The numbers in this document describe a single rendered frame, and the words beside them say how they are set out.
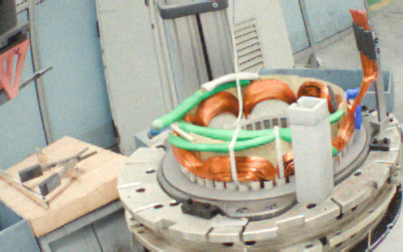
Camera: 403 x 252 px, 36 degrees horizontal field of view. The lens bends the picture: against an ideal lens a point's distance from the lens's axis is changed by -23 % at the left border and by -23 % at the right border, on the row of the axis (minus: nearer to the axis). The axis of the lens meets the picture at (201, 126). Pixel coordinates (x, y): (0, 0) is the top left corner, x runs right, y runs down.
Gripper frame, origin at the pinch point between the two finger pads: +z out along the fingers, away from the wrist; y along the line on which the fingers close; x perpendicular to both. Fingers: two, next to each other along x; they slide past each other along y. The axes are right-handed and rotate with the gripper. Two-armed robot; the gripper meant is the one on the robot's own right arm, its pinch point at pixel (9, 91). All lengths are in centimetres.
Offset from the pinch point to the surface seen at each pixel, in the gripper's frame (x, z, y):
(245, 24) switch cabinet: 191, 61, -145
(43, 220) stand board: -6.2, 12.6, 13.4
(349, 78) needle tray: 48, 14, 18
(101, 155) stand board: 10.2, 12.3, 6.3
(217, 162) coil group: 5.3, 5.4, 32.7
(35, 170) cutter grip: -1.4, 9.7, 6.1
